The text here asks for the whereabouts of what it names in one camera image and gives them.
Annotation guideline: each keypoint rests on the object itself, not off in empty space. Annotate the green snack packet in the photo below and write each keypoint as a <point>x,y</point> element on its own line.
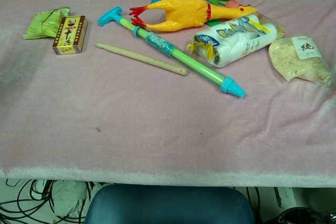
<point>43,23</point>

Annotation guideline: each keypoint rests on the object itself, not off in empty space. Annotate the white lint roller refill pack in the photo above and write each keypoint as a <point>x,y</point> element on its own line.
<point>236,40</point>

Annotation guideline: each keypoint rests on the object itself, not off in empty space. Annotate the pink fleece table cloth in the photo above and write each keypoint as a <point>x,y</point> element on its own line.
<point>147,119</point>

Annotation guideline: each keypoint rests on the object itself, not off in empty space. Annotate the white crumpled plastic bag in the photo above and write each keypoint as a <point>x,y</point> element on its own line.
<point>68,197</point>

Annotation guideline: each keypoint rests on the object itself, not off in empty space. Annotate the yellow rubber chicken toy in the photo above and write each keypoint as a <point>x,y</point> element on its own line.
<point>183,11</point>

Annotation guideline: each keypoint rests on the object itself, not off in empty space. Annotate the yellow red spice box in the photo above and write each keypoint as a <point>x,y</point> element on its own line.
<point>70,35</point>

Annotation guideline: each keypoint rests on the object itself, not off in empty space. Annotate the black object on floor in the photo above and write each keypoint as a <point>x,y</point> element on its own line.
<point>304,216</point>

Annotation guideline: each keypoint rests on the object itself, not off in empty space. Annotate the beige wooden stick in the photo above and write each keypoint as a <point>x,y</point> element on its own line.
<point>141,58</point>

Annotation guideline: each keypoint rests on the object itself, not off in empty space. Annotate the green blue water pump toy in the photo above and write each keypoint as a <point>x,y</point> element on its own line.
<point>168,48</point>

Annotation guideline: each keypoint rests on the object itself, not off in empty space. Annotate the blue chair seat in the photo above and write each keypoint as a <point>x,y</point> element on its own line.
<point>170,205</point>

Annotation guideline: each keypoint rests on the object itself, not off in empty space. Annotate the yellow bag with white label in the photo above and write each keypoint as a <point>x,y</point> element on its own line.
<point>296,61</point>

